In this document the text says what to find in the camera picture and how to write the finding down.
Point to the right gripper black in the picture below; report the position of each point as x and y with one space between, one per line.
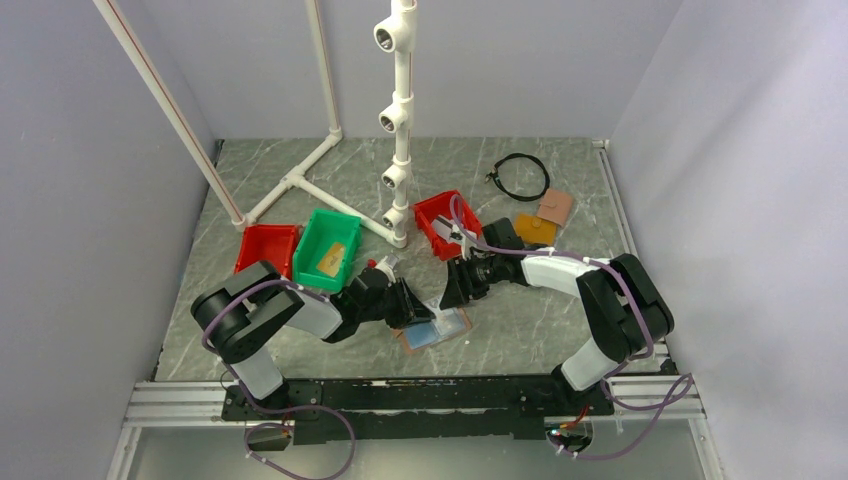
460 285

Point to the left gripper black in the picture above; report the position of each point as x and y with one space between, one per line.
410 309

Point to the orange credit card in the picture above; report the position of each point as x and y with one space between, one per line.
331 262

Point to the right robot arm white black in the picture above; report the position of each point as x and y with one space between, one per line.
625 312

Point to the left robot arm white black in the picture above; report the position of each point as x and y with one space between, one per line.
242 314

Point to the orange card holder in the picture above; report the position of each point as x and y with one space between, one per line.
535 230

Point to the pink card holder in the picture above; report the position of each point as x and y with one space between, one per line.
555 206

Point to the red bin right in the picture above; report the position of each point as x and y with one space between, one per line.
439 205

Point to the red bin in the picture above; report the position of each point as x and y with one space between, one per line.
271 242
439 205

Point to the green bin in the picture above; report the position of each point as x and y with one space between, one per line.
323 229

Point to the red bin left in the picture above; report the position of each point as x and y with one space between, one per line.
271 242

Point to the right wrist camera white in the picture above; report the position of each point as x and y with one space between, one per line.
465 239

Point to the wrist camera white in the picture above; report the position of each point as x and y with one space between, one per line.
465 239
386 265

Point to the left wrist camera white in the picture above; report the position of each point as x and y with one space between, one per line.
386 265

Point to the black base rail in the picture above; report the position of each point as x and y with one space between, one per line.
519 406

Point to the white pvc pipe frame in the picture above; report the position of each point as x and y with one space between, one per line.
295 178

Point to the aluminium frame rail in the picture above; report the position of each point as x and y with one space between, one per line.
200 404

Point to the white pvc fitting post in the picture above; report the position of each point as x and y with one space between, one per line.
396 35

